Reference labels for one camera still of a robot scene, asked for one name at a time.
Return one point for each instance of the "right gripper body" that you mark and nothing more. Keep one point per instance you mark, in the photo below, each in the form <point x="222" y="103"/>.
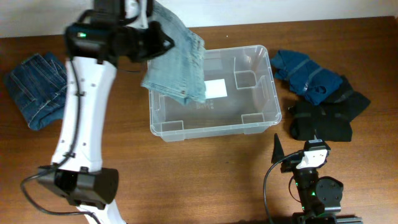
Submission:
<point x="290" y="163"/>

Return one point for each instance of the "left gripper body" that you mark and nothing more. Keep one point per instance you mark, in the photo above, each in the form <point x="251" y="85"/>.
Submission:
<point x="152" y="42"/>

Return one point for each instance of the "light blue jeans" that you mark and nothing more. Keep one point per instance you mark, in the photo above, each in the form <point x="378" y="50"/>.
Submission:
<point x="179" y="73"/>

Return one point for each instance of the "black garment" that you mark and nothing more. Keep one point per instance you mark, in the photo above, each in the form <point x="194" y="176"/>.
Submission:
<point x="310" y="122"/>
<point x="347" y="101"/>

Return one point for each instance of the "clear plastic storage bin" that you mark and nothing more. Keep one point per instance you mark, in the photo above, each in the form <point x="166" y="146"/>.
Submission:
<point x="251" y="106"/>

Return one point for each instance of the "blue garment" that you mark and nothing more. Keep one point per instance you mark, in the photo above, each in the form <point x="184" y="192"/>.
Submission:
<point x="306" y="78"/>

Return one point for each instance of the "dark blue jeans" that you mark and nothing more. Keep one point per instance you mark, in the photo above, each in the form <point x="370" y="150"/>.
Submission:
<point x="38" y="86"/>

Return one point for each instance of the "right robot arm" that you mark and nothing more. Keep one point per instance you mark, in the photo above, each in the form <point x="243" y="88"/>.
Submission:
<point x="320" y="197"/>

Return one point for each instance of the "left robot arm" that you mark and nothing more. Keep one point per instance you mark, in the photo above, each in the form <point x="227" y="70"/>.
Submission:
<point x="95" y="42"/>

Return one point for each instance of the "white label in bin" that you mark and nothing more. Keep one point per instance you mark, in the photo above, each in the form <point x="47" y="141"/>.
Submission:
<point x="215" y="89"/>

